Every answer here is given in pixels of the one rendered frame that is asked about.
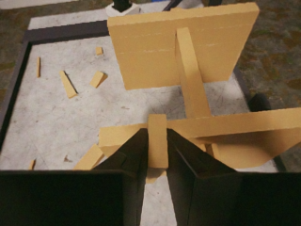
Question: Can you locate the tan wooden board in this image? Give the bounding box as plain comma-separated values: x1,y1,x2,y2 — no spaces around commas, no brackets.
107,2,260,90
98,107,301,169

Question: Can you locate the wooden rail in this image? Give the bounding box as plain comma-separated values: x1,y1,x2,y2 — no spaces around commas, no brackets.
175,27,221,161

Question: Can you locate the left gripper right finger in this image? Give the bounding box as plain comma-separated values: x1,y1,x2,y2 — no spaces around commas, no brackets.
166,128,301,226

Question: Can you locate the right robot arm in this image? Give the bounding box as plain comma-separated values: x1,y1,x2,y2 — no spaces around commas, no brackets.
112,0,133,13

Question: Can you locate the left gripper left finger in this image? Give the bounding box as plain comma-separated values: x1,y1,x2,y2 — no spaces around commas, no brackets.
0,128,149,226

